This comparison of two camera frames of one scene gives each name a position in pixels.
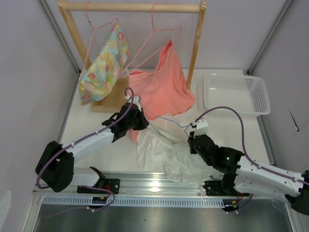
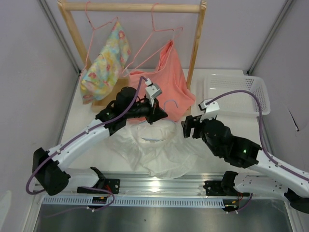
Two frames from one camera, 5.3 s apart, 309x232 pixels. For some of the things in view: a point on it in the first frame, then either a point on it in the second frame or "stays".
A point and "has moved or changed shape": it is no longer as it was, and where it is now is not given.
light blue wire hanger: x=172 y=120 has moved or changed shape
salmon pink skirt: x=164 y=91 stays
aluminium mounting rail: x=173 y=184 stays
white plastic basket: x=246 y=94 stays
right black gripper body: x=192 y=151 -> x=217 y=152
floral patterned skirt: x=102 y=73 stays
